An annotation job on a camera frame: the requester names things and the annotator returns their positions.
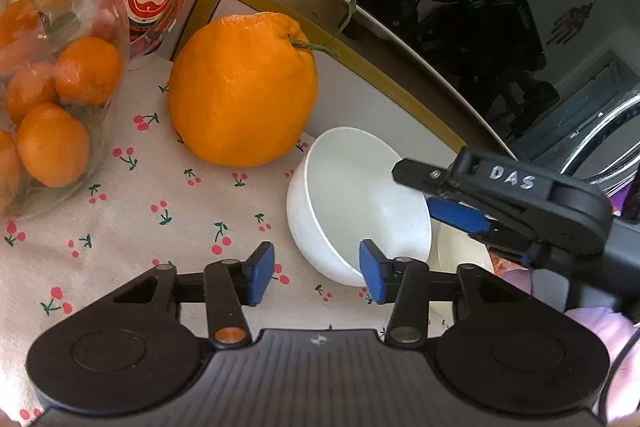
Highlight white bowl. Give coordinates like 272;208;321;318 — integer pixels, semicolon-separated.
286;127;433;289

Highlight cream bowl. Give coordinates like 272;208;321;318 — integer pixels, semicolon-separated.
436;219;497;319

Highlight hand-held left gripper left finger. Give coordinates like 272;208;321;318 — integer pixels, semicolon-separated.
75;241;277;349

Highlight person's right hand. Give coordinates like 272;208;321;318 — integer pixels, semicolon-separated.
501;268;633;425

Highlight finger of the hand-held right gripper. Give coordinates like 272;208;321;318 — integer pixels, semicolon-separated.
427;196;533;269
392;146;556;228

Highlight glass jar of small oranges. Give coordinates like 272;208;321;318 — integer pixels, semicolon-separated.
0;0;132;220

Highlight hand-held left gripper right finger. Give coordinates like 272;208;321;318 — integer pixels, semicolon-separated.
359;238;551;349

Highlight cherry print tablecloth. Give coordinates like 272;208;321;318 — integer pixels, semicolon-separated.
0;57;506;427

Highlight large orange with stem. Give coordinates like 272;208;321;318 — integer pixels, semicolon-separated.
169;12;341;168

